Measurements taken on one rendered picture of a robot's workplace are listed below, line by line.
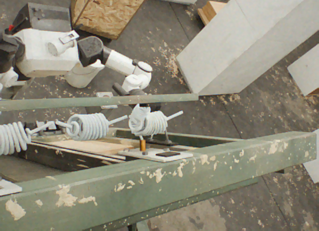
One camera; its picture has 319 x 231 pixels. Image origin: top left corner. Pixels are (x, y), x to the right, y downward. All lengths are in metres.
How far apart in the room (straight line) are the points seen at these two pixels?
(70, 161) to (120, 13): 2.65
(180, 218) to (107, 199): 2.68
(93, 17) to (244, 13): 1.52
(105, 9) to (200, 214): 2.16
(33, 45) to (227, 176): 1.07
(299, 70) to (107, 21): 3.72
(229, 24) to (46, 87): 1.97
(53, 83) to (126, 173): 2.69
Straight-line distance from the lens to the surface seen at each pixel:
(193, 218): 3.53
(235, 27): 3.98
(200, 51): 4.26
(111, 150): 1.63
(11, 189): 0.69
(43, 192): 0.70
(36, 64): 1.73
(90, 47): 1.85
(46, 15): 1.81
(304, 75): 6.52
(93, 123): 0.87
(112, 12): 3.77
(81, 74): 3.34
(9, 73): 1.48
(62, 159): 1.34
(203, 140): 1.71
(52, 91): 3.38
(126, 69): 1.88
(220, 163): 1.01
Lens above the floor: 2.57
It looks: 41 degrees down
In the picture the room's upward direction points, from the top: 47 degrees clockwise
